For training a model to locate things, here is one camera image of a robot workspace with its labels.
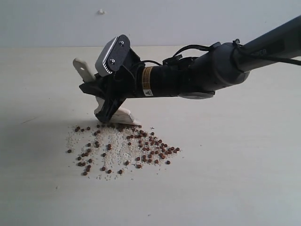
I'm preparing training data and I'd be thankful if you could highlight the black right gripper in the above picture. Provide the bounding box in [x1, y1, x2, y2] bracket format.
[79, 49, 181, 123]

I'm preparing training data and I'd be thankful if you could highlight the white-handled paint brush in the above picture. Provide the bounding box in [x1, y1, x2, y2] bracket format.
[72, 58, 141, 126]

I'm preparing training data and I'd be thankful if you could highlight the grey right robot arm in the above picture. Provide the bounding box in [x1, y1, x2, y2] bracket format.
[72, 17, 301, 125]

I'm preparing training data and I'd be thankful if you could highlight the pile of brown beans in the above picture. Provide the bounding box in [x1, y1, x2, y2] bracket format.
[65, 123, 182, 181]

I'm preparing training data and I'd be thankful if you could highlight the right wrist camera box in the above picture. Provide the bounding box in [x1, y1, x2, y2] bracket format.
[95, 34, 130, 77]

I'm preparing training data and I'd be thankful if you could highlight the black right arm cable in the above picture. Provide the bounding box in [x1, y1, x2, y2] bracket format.
[141, 39, 301, 69]

